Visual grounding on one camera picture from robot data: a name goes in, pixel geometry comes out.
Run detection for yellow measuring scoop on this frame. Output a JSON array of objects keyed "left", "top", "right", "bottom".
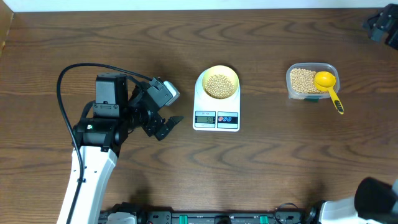
[{"left": 313, "top": 72, "right": 345, "bottom": 114}]

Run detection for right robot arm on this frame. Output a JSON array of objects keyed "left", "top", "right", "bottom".
[{"left": 301, "top": 3, "right": 397, "bottom": 224}]

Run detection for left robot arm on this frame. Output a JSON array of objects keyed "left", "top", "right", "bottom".
[{"left": 57, "top": 73, "right": 183, "bottom": 223}]

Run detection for white digital kitchen scale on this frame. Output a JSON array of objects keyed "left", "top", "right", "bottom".
[{"left": 192, "top": 70, "right": 241, "bottom": 132}]

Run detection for soybeans in bowl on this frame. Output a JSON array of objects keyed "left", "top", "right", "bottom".
[{"left": 204, "top": 74, "right": 235, "bottom": 99}]

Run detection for pale yellow bowl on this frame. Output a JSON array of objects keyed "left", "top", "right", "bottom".
[{"left": 201, "top": 65, "right": 239, "bottom": 97}]

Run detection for soybeans in container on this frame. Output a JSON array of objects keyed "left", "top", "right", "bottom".
[{"left": 290, "top": 68, "right": 326, "bottom": 94}]

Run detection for clear plastic container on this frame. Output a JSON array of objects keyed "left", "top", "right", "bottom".
[{"left": 286, "top": 62, "right": 340, "bottom": 100}]

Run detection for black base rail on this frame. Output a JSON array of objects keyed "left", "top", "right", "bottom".
[{"left": 97, "top": 202, "right": 319, "bottom": 224}]

